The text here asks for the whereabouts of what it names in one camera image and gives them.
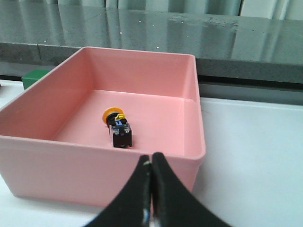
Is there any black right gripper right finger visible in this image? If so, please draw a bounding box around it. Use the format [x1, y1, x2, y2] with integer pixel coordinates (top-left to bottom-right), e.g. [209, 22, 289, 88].
[152, 152, 229, 227]

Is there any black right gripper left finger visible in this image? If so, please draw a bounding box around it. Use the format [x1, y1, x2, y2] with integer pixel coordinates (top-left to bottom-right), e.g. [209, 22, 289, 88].
[86, 155, 152, 227]

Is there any yellow push button switch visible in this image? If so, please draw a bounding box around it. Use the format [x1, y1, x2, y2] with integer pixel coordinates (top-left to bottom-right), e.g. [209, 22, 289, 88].
[102, 106, 133, 148]

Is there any pink plastic bin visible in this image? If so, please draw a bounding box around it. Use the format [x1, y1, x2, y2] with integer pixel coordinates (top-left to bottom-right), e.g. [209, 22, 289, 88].
[0, 47, 205, 206]

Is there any green cube near bin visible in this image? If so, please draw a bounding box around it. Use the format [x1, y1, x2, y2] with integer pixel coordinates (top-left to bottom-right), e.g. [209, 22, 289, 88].
[21, 70, 50, 90]

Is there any dark stone counter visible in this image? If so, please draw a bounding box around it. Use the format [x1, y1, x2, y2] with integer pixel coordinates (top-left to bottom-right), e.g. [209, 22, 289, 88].
[0, 0, 303, 84]

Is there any grey curtain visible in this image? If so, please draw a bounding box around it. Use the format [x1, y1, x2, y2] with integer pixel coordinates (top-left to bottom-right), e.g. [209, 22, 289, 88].
[0, 0, 303, 20]

